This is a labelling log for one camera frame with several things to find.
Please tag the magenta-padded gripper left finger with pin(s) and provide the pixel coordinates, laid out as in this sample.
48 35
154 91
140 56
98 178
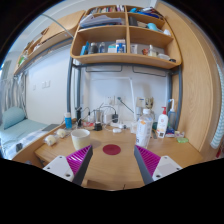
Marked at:
78 160

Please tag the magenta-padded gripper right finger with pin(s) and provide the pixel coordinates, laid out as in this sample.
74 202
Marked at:
148 160

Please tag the clear plastic drink bottle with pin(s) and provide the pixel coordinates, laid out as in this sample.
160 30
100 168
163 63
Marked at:
144 130

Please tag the cream ceramic cup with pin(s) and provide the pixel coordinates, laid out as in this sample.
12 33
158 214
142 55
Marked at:
80 139

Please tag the wrapped round bun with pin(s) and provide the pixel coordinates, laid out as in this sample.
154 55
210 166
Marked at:
50 140
61 133

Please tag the dark green round container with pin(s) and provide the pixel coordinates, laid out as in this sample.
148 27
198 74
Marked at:
155 126

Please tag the flat round red coaster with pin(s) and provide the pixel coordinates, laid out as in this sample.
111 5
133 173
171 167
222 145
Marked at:
111 149

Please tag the white red-pump lotion bottle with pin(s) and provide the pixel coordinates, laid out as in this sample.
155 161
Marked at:
162 125

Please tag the small black cube charger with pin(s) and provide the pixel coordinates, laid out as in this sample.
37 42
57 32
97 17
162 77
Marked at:
98 126

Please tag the small green soap piece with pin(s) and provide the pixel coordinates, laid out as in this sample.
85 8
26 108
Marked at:
182 140

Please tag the small blue white-capped bottle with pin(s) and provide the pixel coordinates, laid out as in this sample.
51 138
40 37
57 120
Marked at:
68 121

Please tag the dark tablet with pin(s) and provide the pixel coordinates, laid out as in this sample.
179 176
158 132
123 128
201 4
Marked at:
50 127

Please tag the small white oval device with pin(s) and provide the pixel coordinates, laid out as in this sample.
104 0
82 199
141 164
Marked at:
117 130

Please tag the black electric shaver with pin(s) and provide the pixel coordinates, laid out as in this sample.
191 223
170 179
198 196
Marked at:
79 116

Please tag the clear blue spray bottle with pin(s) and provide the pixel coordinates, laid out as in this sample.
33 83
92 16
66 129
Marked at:
172 118

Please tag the white power adapter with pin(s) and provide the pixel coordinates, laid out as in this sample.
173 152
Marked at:
107 119

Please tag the black power adapter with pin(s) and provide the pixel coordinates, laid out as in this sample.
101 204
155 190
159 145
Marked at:
115 118

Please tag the wooden tree-man figurine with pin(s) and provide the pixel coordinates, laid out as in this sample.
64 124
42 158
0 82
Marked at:
149 102

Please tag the bed with teal sheet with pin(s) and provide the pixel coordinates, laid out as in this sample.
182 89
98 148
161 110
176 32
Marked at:
20 131

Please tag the teal pillow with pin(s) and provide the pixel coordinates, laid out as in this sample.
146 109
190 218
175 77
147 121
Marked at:
13 117

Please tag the grey patterned curtain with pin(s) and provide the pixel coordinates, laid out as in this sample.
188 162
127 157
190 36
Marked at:
13 93

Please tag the wooden shelf unit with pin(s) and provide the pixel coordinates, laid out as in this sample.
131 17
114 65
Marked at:
126 58

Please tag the white wall box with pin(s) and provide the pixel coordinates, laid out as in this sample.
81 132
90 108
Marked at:
140 102

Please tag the grey metal bed frame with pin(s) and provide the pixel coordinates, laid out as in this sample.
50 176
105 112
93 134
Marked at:
69 86

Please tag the long wooden wall shelf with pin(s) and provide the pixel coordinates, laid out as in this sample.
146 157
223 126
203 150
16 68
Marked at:
56 31

